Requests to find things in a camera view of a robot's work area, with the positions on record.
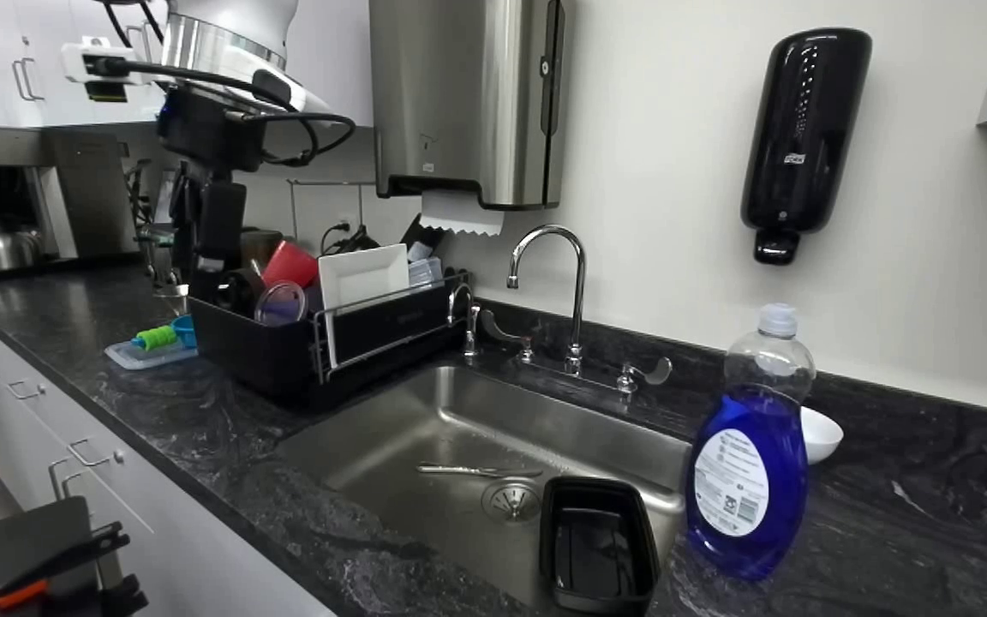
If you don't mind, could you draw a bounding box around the black rectangular plastic bowl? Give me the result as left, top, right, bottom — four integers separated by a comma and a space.
533, 472, 664, 617

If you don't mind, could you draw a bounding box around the small white bowl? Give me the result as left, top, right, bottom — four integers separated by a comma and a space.
798, 406, 848, 466

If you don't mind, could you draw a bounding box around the black wall soap dispenser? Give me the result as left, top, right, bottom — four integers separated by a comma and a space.
735, 26, 878, 267

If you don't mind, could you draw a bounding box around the white paper towel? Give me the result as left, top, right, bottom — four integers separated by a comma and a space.
419, 184, 510, 242

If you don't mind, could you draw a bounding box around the stainless steel coffee machine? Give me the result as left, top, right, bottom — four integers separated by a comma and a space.
0, 117, 177, 283

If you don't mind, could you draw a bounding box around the blue dish soap bottle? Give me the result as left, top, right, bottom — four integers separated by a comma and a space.
682, 302, 817, 587

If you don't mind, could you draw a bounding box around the red plastic cup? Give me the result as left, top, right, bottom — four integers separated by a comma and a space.
255, 238, 324, 295

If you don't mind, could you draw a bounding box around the chrome gooseneck faucet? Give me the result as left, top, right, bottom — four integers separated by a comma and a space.
502, 222, 594, 376

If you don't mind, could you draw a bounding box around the steel kettle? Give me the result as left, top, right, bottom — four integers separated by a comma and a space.
0, 220, 48, 278

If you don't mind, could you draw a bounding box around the steel paper towel dispenser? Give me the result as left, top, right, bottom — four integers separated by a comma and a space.
365, 0, 573, 212

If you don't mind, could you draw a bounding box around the clear bluish cup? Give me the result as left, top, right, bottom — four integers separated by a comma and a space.
250, 278, 311, 332

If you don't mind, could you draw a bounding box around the black dish drying rack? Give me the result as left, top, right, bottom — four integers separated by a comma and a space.
183, 271, 476, 414

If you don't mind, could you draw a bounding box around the black tool with orange tip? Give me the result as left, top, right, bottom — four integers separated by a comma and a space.
0, 493, 149, 617

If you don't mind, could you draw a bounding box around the white lower drawer cabinet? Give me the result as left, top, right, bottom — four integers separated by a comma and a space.
0, 300, 338, 617

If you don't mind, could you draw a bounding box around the chrome faucet lever handle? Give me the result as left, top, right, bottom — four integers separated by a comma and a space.
476, 307, 538, 371
608, 355, 677, 406

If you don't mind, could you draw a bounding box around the green dish brush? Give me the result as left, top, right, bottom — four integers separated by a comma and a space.
131, 324, 180, 357

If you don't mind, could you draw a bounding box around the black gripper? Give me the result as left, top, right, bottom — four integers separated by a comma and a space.
153, 84, 271, 302

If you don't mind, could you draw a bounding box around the round metal sink drain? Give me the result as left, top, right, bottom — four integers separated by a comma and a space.
484, 476, 546, 524

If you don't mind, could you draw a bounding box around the stainless steel sink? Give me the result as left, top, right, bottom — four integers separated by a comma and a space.
271, 362, 691, 611

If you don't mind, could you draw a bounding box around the white plate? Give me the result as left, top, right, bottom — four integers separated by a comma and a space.
315, 242, 414, 316

